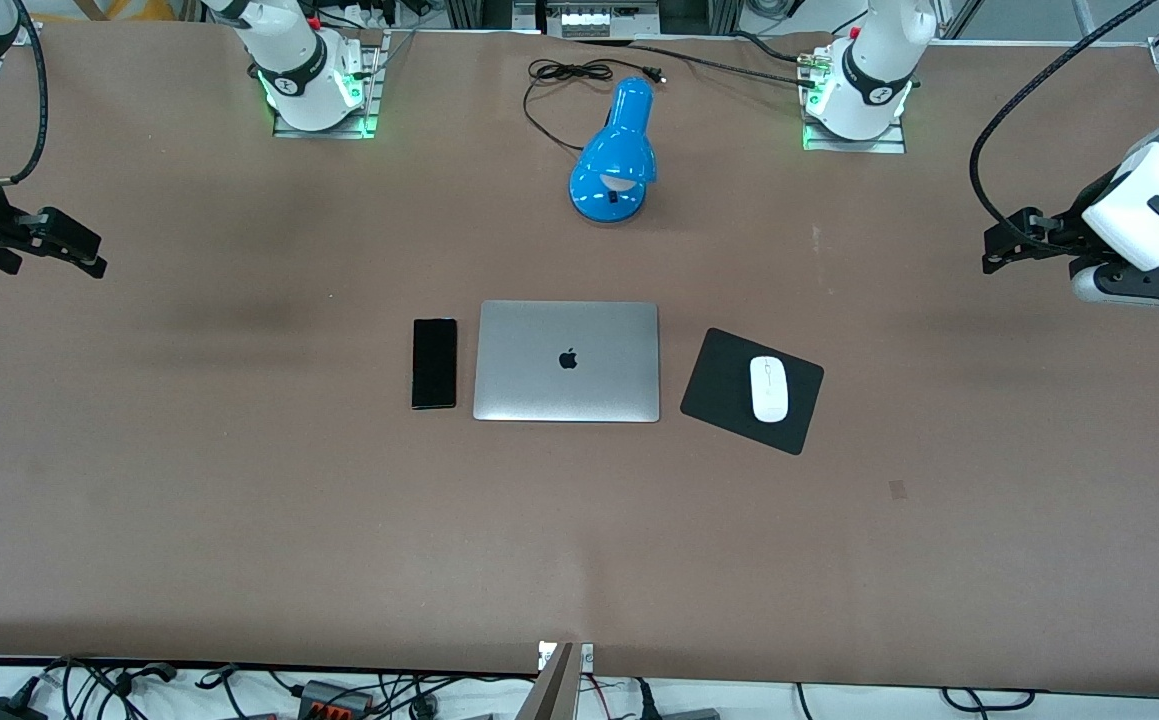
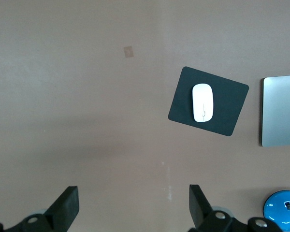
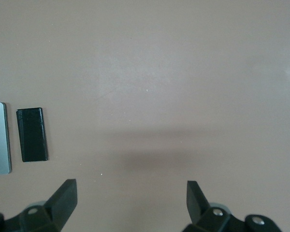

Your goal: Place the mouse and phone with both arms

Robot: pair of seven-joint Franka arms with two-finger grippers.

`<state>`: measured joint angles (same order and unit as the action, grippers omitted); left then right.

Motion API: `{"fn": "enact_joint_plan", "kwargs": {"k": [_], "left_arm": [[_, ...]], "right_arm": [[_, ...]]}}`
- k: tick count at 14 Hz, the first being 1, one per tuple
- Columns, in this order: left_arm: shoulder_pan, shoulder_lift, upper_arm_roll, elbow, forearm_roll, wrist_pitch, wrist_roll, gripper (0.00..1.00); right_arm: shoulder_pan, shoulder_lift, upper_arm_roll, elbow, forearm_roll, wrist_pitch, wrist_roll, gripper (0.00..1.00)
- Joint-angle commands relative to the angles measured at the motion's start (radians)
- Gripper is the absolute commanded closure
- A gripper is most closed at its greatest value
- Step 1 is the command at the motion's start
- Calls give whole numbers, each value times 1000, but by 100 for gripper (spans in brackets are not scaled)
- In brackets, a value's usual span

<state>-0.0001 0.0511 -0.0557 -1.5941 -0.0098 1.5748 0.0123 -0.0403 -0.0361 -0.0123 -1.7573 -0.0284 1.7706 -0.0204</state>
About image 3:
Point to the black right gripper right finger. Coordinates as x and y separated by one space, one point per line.
198 207

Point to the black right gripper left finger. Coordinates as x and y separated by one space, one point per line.
60 205

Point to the black smartphone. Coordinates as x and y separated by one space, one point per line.
32 135

